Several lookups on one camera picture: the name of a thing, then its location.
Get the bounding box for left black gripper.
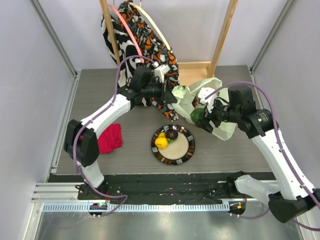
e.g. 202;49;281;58
141;79;178;104

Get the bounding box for green fake avocado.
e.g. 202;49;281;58
190;108;205;124

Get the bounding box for pale green plastic bag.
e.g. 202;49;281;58
171;77;236;141

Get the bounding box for beige plate with dark rim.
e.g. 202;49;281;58
150;124;196;166

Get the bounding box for dark purple fake mangosteen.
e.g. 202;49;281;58
165;129;179;144

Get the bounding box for yellow fake pear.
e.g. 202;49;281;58
154;132;169;150

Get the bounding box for dark red fake grapes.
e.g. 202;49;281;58
191;97;198;108

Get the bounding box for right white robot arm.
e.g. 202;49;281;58
195;81;320;223

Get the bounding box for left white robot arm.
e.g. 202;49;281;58
63;64;177;200

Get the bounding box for wooden clothes rack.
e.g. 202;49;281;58
99;0;238;85

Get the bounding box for orange grey camouflage garment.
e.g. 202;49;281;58
118;0;180;122

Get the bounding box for zebra print garment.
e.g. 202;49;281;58
100;12;151;108

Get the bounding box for red cloth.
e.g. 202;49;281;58
97;123;123;154

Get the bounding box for cream clothes hanger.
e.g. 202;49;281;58
129;2;171;51

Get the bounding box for pink clothes hanger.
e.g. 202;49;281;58
107;3;144;63

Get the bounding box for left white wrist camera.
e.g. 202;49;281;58
152;62;170;83

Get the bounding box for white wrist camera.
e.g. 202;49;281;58
197;87;217;110
152;62;170;83

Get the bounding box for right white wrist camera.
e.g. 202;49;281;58
197;87;217;110

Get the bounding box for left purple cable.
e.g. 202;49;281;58
73;55;158;218

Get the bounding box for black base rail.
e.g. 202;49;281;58
49;173;247;205

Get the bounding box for white slotted cable duct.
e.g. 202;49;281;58
42;201;230;213

